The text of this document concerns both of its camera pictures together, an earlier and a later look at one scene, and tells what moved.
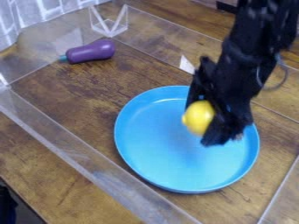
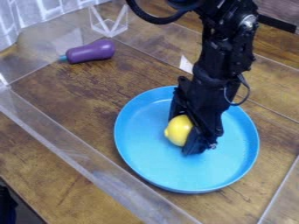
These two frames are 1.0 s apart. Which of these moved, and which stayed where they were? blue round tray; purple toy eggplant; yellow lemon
Moved: yellow lemon
Stayed: blue round tray; purple toy eggplant
